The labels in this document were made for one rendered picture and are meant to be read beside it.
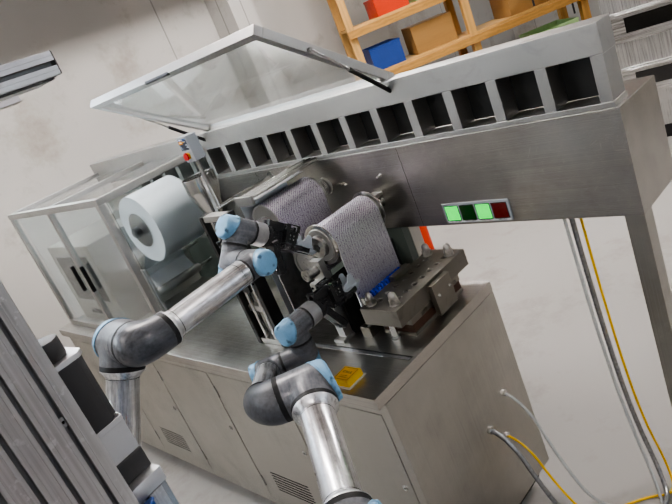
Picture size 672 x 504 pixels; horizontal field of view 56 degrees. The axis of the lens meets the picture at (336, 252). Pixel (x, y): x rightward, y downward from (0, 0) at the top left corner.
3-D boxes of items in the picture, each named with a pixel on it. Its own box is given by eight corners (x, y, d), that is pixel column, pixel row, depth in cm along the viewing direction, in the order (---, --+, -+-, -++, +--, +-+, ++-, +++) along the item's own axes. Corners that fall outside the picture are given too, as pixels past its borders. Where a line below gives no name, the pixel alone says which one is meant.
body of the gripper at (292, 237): (302, 227, 202) (273, 218, 194) (299, 253, 201) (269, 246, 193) (287, 227, 208) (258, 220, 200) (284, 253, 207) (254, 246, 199)
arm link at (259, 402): (246, 447, 153) (260, 390, 202) (288, 428, 153) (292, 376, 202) (227, 403, 152) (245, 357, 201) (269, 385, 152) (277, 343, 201)
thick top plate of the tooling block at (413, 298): (365, 324, 210) (359, 308, 208) (432, 263, 234) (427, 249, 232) (402, 328, 198) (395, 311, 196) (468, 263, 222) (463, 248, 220)
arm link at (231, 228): (211, 240, 189) (215, 212, 190) (242, 247, 196) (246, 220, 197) (226, 240, 183) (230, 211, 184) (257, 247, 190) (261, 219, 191)
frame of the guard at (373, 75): (87, 119, 250) (88, 101, 251) (209, 142, 288) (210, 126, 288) (256, 49, 167) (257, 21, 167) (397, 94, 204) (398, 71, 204)
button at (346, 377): (333, 385, 197) (330, 378, 196) (348, 371, 201) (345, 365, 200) (349, 388, 191) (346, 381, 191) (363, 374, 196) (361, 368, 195)
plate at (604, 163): (125, 243, 394) (102, 199, 385) (161, 222, 411) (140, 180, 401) (642, 218, 166) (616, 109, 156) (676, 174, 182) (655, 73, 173)
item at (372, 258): (359, 303, 214) (339, 255, 208) (400, 268, 228) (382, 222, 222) (360, 303, 214) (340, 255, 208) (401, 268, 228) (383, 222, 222)
